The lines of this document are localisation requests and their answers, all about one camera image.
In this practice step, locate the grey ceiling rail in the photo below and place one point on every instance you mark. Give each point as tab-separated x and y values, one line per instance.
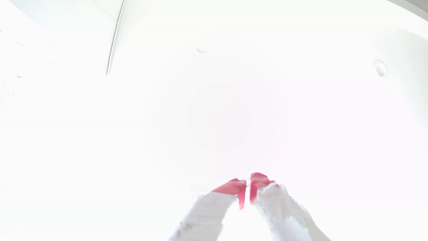
115	33

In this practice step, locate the round ceiling light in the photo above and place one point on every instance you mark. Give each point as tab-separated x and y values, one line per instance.
380	68
204	43

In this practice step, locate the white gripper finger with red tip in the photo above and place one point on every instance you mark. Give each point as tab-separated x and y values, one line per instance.
207	214
281	211

